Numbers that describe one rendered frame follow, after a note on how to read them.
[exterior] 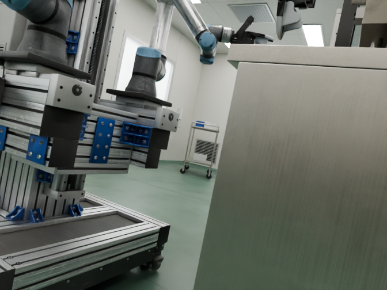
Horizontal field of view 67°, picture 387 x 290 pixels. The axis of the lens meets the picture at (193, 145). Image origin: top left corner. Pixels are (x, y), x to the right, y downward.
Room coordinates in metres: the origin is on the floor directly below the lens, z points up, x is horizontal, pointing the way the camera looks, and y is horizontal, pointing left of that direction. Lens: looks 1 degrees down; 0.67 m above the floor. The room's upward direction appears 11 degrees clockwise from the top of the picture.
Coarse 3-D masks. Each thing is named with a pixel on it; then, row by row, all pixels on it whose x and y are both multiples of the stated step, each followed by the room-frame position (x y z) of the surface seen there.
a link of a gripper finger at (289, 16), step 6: (288, 6) 0.76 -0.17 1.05; (288, 12) 0.76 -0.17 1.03; (294, 12) 0.75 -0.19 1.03; (276, 18) 0.77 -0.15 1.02; (282, 18) 0.76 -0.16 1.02; (288, 18) 0.76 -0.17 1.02; (294, 18) 0.75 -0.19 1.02; (300, 18) 0.75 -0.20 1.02; (276, 24) 0.77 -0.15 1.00; (282, 24) 0.76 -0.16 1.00; (288, 24) 0.76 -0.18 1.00; (276, 30) 0.78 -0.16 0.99
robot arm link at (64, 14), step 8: (56, 0) 0.89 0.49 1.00; (64, 0) 0.94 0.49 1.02; (56, 8) 0.89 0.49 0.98; (64, 8) 0.94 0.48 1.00; (72, 8) 0.99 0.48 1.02; (56, 16) 0.91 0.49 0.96; (64, 16) 0.94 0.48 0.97; (32, 24) 0.91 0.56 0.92; (40, 24) 0.91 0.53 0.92; (48, 24) 0.91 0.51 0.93; (56, 24) 0.93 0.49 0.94; (64, 24) 0.95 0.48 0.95; (64, 32) 0.96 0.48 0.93
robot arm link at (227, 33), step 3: (225, 27) 1.48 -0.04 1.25; (225, 30) 1.47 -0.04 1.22; (228, 30) 1.47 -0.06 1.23; (231, 30) 1.47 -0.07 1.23; (225, 33) 1.46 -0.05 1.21; (228, 33) 1.47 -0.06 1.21; (231, 33) 1.47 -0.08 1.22; (222, 36) 1.47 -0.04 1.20; (225, 36) 1.47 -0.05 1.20; (228, 36) 1.47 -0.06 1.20; (222, 39) 1.48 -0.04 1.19; (225, 39) 1.48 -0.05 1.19; (228, 39) 1.48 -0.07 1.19; (222, 42) 1.51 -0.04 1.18; (225, 42) 1.50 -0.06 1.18; (228, 42) 1.49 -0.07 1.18
